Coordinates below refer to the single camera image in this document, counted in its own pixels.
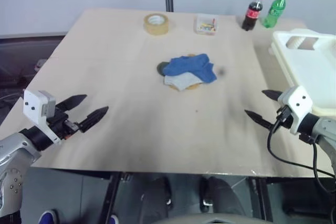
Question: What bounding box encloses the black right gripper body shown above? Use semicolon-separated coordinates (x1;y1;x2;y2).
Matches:
275;104;295;130

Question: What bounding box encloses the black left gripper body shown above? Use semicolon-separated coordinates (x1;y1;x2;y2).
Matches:
47;109;83;140

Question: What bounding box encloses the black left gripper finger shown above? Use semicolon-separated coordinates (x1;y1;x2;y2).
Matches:
78;106;110;133
54;94;88;112

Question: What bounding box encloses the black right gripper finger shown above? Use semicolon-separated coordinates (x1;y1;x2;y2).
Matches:
244;109;278;131
261;89;283;102

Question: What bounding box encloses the blue cloth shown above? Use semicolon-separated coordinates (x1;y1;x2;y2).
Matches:
163;54;218;84

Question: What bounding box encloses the white plastic tray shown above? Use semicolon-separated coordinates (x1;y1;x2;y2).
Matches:
268;28;336;117

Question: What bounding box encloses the clear box with coloured bits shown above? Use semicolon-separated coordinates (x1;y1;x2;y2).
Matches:
193;14;219;36

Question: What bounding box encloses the dark low furniture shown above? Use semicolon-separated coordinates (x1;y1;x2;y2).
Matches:
0;33;67;116

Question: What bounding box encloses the black table leg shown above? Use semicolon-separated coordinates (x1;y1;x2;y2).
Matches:
248;177;274;224
103;172;124;224

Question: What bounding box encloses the green bottle with yellow cap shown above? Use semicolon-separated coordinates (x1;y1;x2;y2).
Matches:
260;0;290;29

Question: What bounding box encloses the dark green sock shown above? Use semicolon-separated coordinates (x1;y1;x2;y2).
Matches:
156;61;170;76

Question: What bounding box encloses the cola bottle with red cap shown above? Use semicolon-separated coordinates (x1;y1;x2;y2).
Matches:
241;0;265;31

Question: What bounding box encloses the grey cloth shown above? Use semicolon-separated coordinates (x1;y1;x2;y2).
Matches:
164;72;201;92

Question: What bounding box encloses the beige packing tape roll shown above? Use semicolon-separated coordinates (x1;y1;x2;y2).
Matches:
143;13;170;36

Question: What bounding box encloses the grey rounded robot torso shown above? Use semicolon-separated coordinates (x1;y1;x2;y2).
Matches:
154;211;274;224

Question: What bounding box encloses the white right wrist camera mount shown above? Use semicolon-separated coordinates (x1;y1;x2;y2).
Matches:
277;85;314;134

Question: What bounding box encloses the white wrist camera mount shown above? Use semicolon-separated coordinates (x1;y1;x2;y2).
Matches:
277;85;314;134
23;89;62;145

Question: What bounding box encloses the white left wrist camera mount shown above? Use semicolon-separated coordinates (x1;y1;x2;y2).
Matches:
23;89;62;145

